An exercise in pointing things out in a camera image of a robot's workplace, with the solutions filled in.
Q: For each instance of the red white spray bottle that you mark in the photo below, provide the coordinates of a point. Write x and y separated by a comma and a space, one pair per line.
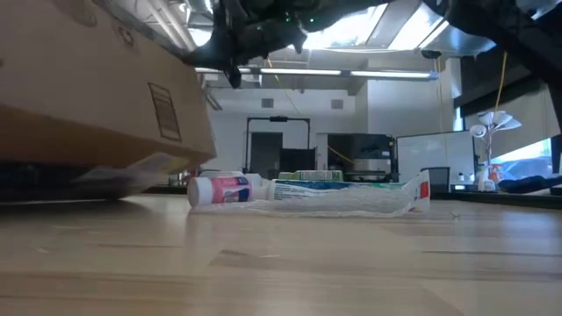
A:
497, 173

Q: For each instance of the green white box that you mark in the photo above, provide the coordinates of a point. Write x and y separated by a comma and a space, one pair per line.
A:
311, 175

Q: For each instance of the white blue toothpaste tube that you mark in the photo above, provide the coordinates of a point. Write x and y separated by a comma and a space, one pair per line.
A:
329, 193

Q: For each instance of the white flower floor lamp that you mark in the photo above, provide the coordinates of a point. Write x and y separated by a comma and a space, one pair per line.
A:
478, 131

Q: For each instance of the ceiling light tube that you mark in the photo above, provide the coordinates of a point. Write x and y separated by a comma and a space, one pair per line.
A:
307, 71

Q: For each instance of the taped brown cardboard box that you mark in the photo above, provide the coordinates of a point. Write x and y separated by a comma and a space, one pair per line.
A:
88, 88

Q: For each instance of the black computer monitor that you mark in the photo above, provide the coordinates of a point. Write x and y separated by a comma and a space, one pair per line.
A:
364, 151

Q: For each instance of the black monitor cart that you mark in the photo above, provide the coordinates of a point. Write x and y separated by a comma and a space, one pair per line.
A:
369, 177

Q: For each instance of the white bottle pink label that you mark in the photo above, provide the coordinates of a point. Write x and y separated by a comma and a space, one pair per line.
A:
219, 191

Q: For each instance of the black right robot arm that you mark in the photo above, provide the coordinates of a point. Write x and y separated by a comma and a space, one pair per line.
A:
518, 35

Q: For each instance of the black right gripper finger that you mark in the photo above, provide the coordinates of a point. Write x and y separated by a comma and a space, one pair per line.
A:
211, 52
233, 70

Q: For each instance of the grey mesh office chair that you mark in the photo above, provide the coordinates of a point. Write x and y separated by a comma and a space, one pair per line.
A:
439, 180

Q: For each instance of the white whiteboard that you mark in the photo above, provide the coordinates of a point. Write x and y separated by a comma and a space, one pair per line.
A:
434, 151

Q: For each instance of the black dome ceiling camera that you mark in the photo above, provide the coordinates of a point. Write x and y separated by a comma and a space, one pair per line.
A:
431, 54

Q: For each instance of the black gantry frame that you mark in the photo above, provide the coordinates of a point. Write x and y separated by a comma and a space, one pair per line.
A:
277, 118

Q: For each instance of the dark cloth bundle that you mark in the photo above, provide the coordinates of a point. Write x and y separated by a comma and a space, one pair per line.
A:
527, 184

